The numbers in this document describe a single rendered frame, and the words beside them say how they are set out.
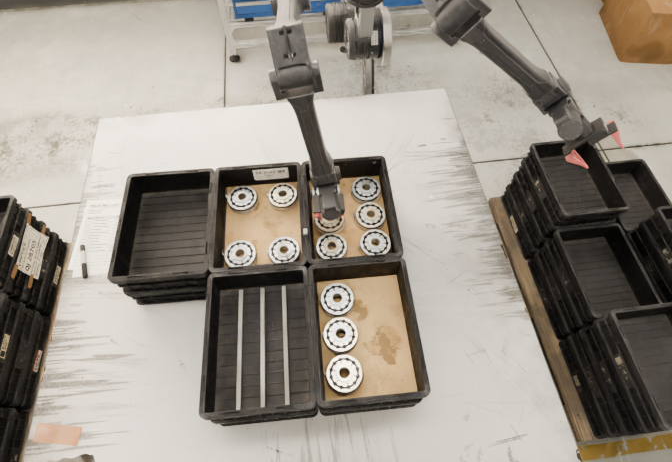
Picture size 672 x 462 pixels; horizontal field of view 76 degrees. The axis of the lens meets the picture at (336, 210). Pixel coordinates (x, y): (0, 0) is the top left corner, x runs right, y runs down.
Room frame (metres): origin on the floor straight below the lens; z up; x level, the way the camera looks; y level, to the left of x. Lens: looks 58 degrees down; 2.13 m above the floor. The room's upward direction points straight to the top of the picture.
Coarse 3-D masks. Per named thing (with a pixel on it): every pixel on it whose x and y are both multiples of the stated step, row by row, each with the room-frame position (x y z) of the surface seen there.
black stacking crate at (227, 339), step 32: (224, 288) 0.50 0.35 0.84; (256, 288) 0.50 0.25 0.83; (288, 288) 0.50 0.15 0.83; (224, 320) 0.40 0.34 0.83; (256, 320) 0.40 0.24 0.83; (288, 320) 0.40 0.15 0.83; (224, 352) 0.30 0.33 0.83; (256, 352) 0.30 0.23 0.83; (288, 352) 0.30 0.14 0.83; (224, 384) 0.21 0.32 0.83; (256, 384) 0.21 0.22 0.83; (256, 416) 0.13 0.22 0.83
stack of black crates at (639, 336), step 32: (608, 320) 0.49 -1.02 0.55; (640, 320) 0.51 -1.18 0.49; (576, 352) 0.44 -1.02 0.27; (608, 352) 0.39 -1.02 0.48; (640, 352) 0.39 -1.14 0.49; (576, 384) 0.33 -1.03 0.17; (608, 384) 0.29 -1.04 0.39; (640, 384) 0.26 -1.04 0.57; (608, 416) 0.19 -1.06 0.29; (640, 416) 0.17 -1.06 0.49
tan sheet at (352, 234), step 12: (348, 180) 0.93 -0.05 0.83; (348, 192) 0.87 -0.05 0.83; (312, 204) 0.82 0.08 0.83; (348, 204) 0.82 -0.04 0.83; (360, 204) 0.82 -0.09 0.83; (312, 216) 0.77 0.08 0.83; (348, 216) 0.77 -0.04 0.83; (372, 216) 0.77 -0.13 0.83; (348, 228) 0.72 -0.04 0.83; (384, 228) 0.72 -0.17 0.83; (348, 240) 0.68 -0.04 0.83; (348, 252) 0.63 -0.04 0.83; (360, 252) 0.63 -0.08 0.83
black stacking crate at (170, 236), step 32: (160, 192) 0.87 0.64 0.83; (192, 192) 0.87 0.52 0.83; (128, 224) 0.70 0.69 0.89; (160, 224) 0.74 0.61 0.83; (192, 224) 0.74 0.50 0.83; (128, 256) 0.60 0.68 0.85; (160, 256) 0.62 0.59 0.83; (192, 256) 0.62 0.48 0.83; (128, 288) 0.50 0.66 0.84; (160, 288) 0.50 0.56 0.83
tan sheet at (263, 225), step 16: (256, 192) 0.87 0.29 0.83; (256, 208) 0.80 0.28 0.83; (272, 208) 0.80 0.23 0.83; (240, 224) 0.74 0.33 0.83; (256, 224) 0.74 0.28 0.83; (272, 224) 0.74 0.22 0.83; (288, 224) 0.74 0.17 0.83; (256, 240) 0.67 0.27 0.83; (272, 240) 0.68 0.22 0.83; (240, 256) 0.61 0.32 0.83
